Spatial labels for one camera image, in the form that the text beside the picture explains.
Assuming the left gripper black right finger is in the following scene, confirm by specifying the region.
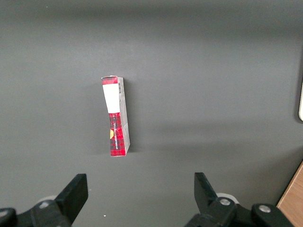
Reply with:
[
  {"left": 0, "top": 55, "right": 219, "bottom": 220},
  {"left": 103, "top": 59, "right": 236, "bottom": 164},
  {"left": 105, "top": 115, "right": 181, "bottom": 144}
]
[{"left": 184, "top": 172, "right": 294, "bottom": 227}]

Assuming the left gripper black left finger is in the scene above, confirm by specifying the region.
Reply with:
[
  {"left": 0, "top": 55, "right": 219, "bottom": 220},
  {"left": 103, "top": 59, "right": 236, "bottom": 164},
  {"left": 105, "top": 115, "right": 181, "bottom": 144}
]
[{"left": 0, "top": 173, "right": 89, "bottom": 227}]

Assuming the beige rectangular tray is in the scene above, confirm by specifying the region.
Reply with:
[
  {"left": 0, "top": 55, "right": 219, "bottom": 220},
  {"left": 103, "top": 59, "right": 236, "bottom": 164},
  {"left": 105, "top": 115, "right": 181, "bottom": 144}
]
[{"left": 298, "top": 77, "right": 303, "bottom": 122}]

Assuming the red and grey carton box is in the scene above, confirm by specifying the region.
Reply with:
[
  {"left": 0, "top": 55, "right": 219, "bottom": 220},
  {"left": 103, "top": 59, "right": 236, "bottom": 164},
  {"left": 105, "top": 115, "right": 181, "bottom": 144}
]
[{"left": 101, "top": 75, "right": 131, "bottom": 157}]

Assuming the oak wooden drawer cabinet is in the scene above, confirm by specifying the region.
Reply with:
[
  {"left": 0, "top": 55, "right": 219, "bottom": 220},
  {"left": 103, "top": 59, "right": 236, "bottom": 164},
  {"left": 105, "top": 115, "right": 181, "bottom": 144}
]
[{"left": 276, "top": 160, "right": 303, "bottom": 227}]

